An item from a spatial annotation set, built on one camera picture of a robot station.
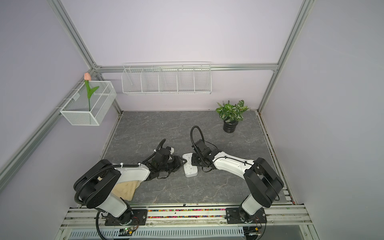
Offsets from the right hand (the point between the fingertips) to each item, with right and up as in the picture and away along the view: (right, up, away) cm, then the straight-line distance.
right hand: (193, 159), depth 89 cm
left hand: (-4, -2, -1) cm, 5 cm away
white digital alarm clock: (-2, -5, -4) cm, 7 cm away
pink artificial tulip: (-59, +40, -4) cm, 71 cm away
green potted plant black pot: (+23, +27, -1) cm, 35 cm away
